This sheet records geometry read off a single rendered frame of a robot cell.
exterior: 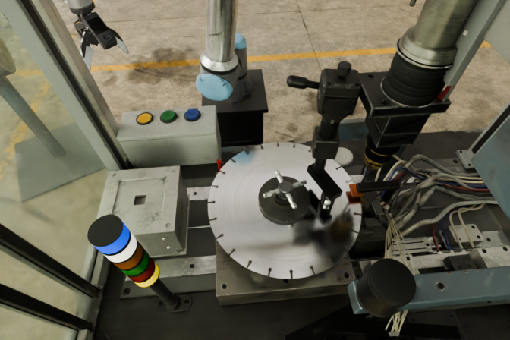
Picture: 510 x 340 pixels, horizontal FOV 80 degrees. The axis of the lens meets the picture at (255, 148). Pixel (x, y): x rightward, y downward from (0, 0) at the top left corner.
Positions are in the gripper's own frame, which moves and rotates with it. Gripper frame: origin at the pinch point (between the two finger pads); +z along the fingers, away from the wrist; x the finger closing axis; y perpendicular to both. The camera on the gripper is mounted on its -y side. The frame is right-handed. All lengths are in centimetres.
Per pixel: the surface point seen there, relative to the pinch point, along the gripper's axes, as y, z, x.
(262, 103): -39, 16, -36
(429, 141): -91, 16, -62
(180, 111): -35.3, 1.3, -4.2
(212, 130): -48.5, 1.3, -6.1
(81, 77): -29.4, -18.5, 14.6
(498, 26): -96, -46, -13
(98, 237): -74, -25, 29
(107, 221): -72, -25, 27
